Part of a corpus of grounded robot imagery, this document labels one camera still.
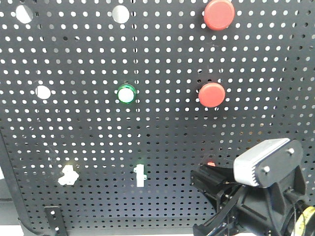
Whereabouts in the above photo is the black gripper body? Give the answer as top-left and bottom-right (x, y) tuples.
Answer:
(204, 167), (308, 236)

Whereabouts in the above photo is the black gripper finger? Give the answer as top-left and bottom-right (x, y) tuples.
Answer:
(190, 165), (235, 194)
(193, 196), (244, 236)

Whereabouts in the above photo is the red toggle switch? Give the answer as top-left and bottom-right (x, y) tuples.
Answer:
(207, 162), (216, 167)

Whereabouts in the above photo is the white toggle switch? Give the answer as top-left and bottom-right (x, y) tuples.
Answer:
(133, 164), (147, 187)
(58, 165), (79, 185)

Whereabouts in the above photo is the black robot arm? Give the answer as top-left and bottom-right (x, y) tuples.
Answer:
(190, 165), (315, 236)

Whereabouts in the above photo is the small red push button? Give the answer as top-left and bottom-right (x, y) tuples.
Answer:
(198, 83), (225, 108)

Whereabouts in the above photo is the green ringed indicator light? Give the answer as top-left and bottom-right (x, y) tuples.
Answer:
(117, 84), (136, 104)

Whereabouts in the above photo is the black perforated pegboard panel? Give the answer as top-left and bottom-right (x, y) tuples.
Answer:
(0, 0), (315, 236)

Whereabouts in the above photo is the large red push button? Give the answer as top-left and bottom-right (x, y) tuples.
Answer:
(203, 0), (235, 30)

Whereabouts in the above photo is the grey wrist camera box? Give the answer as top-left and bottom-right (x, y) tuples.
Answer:
(233, 138), (303, 188)

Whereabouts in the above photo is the black pegboard mounting bracket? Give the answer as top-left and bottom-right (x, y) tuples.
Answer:
(44, 206), (67, 236)

